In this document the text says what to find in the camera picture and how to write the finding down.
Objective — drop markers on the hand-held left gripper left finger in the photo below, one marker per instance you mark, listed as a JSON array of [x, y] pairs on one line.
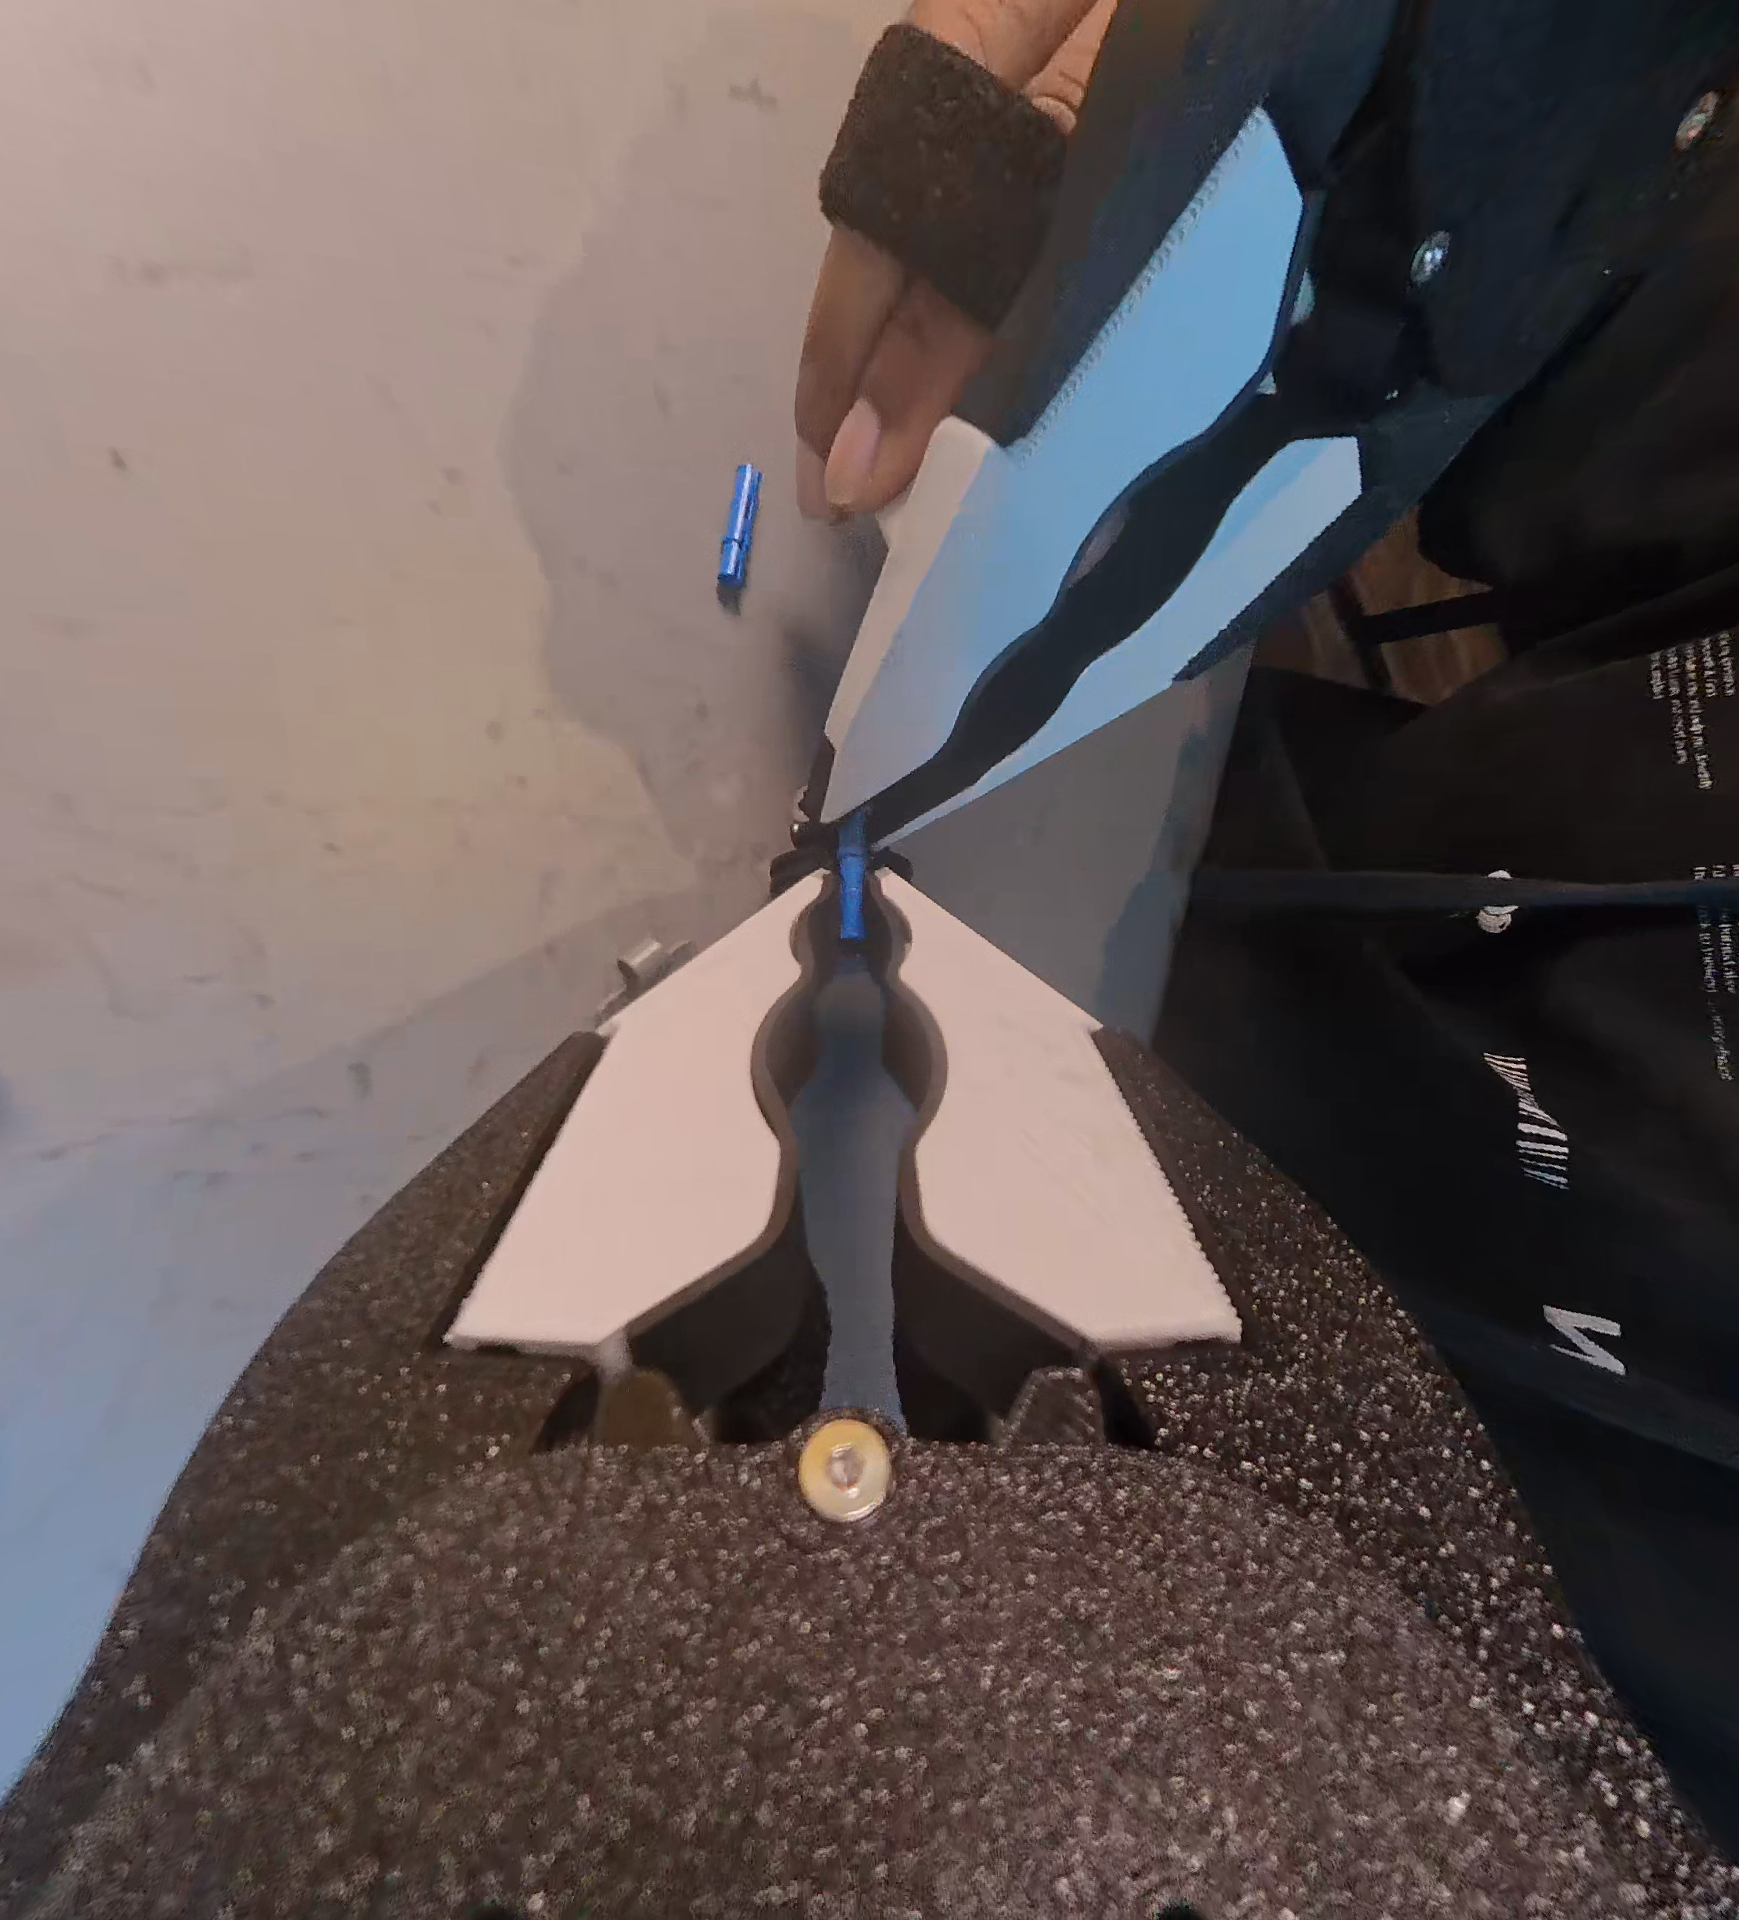
[[629, 1186]]

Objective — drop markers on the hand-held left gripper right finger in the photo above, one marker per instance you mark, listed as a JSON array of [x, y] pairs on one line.
[[1065, 1186]]

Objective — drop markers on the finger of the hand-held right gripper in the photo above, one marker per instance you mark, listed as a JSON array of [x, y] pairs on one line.
[[1049, 527], [1229, 586]]

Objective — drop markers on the blue connector pin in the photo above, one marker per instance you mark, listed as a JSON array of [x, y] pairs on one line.
[[739, 527], [853, 900]]

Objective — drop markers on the black wheel brick assembly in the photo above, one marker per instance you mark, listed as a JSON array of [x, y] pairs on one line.
[[794, 866]]

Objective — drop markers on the grey desk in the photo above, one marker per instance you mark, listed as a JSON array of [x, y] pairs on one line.
[[284, 601]]

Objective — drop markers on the person's right hand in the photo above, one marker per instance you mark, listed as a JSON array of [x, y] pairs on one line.
[[869, 390]]

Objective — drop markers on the person's black hoodie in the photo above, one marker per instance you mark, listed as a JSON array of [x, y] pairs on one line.
[[1559, 1052]]

